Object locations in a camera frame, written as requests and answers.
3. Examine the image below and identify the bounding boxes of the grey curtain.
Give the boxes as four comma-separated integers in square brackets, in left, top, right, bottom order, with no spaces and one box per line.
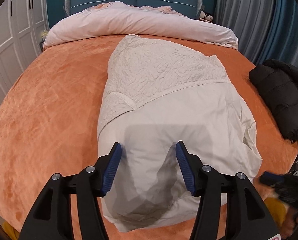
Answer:
[213,0,278,67]

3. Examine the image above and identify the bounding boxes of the black puffer jacket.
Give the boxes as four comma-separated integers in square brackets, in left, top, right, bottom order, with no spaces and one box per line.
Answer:
[249,59,298,141]

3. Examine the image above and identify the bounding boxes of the bedside table with yellow item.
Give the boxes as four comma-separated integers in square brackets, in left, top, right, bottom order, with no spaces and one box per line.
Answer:
[39,29,49,53]

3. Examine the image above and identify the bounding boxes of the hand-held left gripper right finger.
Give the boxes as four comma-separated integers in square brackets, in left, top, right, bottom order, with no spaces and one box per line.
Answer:
[175,141,280,240]

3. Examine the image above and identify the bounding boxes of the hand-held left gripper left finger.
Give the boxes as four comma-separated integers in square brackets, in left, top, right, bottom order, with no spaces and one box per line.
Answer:
[19,142,123,240]

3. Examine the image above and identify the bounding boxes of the orange plush blanket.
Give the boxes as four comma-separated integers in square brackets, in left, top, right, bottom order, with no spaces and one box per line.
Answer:
[0,34,298,240]

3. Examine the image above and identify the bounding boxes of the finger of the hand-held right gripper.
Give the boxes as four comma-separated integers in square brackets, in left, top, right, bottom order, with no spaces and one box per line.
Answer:
[260,171,290,193]

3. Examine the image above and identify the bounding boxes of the blue curtain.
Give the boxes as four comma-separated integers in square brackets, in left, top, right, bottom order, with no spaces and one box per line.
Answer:
[272,0,298,74]

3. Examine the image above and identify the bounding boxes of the white panelled wardrobe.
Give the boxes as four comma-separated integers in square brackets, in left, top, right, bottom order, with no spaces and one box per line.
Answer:
[0,0,50,122]

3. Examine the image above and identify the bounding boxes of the black and white plush toys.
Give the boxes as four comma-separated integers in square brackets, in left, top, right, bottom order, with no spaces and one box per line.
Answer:
[199,10,214,24]

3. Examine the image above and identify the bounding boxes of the person's yellow clothing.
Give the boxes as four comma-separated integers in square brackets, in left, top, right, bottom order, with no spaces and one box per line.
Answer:
[264,197,288,229]

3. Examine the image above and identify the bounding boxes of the pale pink duvet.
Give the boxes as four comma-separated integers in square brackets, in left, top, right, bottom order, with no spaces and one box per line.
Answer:
[42,1,239,53]

